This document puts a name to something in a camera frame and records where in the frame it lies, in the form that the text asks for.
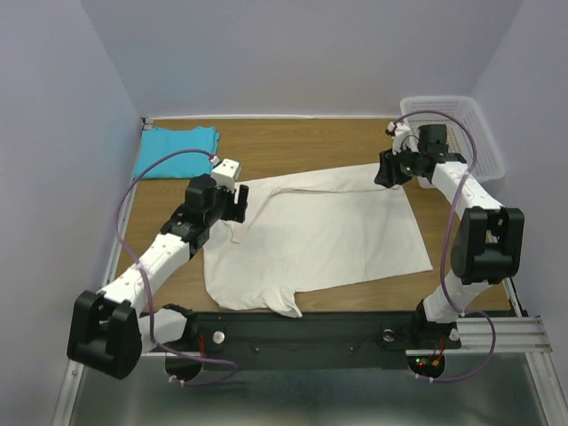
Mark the aluminium frame rail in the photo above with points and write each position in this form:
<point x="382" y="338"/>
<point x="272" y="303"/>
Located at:
<point x="498" y="335"/>

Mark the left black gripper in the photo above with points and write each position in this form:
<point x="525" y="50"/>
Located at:
<point x="235" y="212"/>

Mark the white t shirt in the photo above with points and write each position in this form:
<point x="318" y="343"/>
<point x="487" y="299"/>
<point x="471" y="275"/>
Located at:
<point x="311" y="231"/>

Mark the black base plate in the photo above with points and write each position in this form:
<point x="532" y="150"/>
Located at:
<point x="318" y="340"/>

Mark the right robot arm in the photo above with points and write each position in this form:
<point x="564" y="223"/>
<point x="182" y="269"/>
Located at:
<point x="486" y="248"/>

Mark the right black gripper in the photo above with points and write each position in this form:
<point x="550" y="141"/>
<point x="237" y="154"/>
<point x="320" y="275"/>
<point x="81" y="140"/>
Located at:
<point x="387" y="169"/>

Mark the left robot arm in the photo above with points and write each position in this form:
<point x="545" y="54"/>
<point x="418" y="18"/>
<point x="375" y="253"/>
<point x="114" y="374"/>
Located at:
<point x="111" y="328"/>

